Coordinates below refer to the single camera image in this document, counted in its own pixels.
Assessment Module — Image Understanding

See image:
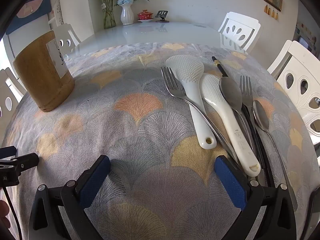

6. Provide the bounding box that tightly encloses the long white rice paddle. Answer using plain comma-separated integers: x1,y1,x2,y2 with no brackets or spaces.
200,73,262,177

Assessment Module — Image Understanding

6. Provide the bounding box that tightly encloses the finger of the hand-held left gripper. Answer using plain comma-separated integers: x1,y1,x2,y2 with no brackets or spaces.
0,153,40,174
0,146,17,158

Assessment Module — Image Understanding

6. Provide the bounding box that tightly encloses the white wall hanging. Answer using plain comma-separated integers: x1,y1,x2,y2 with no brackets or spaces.
49,0,63,27

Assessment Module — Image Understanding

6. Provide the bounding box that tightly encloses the fan-patterned grey tablecloth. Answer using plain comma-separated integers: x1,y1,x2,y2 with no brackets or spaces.
0,42,315,240

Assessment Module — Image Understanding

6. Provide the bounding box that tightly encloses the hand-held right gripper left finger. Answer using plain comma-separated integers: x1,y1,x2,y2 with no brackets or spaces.
29,155,112,240

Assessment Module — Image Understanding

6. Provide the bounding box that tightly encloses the black phone stand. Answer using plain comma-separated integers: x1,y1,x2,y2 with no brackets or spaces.
155,10,168,23

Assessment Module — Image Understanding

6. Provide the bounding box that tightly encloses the yellow gourd wall hanging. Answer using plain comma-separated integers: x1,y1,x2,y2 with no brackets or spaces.
264,4,279,20

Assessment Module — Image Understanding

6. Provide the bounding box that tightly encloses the white refrigerator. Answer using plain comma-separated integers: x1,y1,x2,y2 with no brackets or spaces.
5,12,54,63

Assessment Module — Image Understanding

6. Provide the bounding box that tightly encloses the red lidded teacup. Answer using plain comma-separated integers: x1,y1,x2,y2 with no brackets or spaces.
137,9,154,22

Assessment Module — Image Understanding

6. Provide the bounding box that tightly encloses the short white rice paddle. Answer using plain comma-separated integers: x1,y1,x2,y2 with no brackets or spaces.
165,54,217,150

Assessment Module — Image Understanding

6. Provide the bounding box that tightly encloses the black chopstick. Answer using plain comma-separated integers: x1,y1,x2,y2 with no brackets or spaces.
212,56,272,187

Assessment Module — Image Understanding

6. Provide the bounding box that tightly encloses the white dining chair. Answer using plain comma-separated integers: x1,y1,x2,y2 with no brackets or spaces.
217,12,261,53
0,67,25,125
267,40,320,167
49,22,82,55

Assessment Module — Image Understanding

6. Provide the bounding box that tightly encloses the bamboo utensil holder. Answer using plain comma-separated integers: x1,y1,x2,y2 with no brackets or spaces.
12,30,75,112

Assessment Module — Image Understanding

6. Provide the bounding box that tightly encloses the steel fork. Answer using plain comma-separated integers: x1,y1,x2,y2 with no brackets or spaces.
161,66,240,164
239,75,258,140

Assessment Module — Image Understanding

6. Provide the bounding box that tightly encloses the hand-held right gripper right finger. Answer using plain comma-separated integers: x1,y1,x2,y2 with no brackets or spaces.
214,155,304,240

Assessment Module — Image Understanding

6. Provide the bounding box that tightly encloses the person's left hand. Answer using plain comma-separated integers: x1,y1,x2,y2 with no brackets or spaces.
0,200,12,229

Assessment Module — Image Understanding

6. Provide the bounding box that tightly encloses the steel spoon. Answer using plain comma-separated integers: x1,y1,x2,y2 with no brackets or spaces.
219,76,258,155
252,100,299,212

